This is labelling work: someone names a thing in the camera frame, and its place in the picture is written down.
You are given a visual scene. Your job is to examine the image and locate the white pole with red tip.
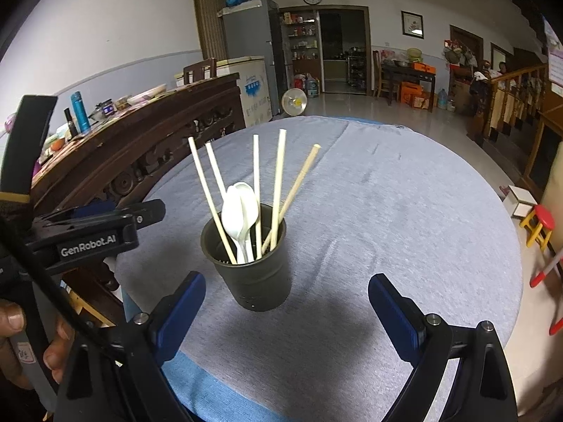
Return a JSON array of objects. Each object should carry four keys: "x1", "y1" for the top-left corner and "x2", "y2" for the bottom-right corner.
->
[{"x1": 530, "y1": 250, "x2": 563, "y2": 288}]

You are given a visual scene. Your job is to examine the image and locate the red round stool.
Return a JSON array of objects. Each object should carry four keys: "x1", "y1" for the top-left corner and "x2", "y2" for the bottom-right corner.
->
[{"x1": 520, "y1": 204, "x2": 556, "y2": 253}]

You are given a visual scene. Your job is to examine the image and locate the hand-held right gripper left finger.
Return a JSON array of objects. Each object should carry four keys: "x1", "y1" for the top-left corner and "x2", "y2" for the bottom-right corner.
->
[{"x1": 53, "y1": 271, "x2": 207, "y2": 422}]

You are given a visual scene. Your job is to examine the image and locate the person's left hand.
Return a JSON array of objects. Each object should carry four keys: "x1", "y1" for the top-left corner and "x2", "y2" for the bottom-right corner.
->
[{"x1": 0, "y1": 298, "x2": 76, "y2": 391}]

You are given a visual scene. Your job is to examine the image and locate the wooden stair railing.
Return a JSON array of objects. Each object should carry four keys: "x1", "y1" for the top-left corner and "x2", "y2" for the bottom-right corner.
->
[{"x1": 481, "y1": 64, "x2": 548, "y2": 141}]

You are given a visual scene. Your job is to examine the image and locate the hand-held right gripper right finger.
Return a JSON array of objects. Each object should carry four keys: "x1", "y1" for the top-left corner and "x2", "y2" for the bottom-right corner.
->
[{"x1": 368, "y1": 273, "x2": 520, "y2": 422}]

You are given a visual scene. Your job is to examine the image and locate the grey tablecloth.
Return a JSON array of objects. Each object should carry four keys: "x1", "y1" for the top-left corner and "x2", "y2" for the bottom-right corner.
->
[{"x1": 115, "y1": 115, "x2": 524, "y2": 422}]

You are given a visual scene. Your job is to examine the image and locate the dark wooden chair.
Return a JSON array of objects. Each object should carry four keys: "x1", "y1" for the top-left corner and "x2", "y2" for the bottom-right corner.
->
[
  {"x1": 182, "y1": 58, "x2": 217, "y2": 85},
  {"x1": 373, "y1": 50, "x2": 392, "y2": 97}
]

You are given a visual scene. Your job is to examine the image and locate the blue thermos bottle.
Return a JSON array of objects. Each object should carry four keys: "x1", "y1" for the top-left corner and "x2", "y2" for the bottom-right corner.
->
[{"x1": 70, "y1": 91, "x2": 91, "y2": 133}]

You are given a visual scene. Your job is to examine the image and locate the white chest freezer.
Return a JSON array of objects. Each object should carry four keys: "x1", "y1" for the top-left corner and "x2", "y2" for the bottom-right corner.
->
[{"x1": 176, "y1": 55, "x2": 272, "y2": 128}]

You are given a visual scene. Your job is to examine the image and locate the grey refrigerator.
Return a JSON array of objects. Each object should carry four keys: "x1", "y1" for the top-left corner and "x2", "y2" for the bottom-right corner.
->
[{"x1": 221, "y1": 0, "x2": 286, "y2": 117}]

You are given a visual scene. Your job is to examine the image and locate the dark wooden side table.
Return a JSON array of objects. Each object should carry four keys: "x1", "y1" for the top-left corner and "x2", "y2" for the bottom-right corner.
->
[{"x1": 382, "y1": 62, "x2": 437, "y2": 113}]

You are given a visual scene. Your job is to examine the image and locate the round white fan heater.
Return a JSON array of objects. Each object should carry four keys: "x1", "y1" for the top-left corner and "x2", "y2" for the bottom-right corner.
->
[{"x1": 281, "y1": 88, "x2": 308, "y2": 117}]

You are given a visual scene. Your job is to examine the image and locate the blue undercloth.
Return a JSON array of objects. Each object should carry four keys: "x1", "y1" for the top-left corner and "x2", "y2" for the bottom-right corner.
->
[{"x1": 123, "y1": 290, "x2": 282, "y2": 422}]

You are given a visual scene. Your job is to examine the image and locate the wall calendar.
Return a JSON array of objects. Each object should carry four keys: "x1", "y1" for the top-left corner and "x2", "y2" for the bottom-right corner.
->
[{"x1": 543, "y1": 18, "x2": 563, "y2": 89}]

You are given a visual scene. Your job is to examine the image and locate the black perforated utensil holder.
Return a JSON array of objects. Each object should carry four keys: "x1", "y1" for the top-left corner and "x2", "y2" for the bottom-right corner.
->
[{"x1": 201, "y1": 202, "x2": 293, "y2": 313}]

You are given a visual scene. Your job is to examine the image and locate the brown slatted door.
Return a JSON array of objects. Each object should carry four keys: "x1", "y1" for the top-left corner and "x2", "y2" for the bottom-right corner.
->
[{"x1": 191, "y1": 0, "x2": 242, "y2": 62}]

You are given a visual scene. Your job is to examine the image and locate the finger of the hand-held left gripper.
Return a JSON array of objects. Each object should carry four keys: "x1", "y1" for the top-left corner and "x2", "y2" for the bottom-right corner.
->
[
  {"x1": 26, "y1": 213, "x2": 140, "y2": 275},
  {"x1": 33, "y1": 199, "x2": 167, "y2": 234}
]

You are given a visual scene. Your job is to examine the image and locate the white low stool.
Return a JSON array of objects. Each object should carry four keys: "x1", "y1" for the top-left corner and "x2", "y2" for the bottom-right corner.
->
[{"x1": 501, "y1": 185, "x2": 538, "y2": 218}]

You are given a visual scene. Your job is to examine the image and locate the metal kitchen rack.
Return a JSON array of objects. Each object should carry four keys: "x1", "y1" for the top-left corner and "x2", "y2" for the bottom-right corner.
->
[{"x1": 347, "y1": 50, "x2": 368, "y2": 89}]

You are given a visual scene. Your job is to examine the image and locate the white plastic spoon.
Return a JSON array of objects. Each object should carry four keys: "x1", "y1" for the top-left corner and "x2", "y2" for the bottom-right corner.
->
[
  {"x1": 232, "y1": 181, "x2": 260, "y2": 263},
  {"x1": 221, "y1": 184, "x2": 247, "y2": 265}
]

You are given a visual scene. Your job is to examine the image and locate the glass shelf cabinet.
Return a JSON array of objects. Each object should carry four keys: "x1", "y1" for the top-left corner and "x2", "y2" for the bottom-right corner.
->
[{"x1": 280, "y1": 9, "x2": 320, "y2": 93}]

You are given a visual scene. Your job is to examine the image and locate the framed wall picture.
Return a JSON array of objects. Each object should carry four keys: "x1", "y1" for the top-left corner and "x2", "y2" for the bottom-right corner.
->
[{"x1": 401, "y1": 11, "x2": 424, "y2": 39}]

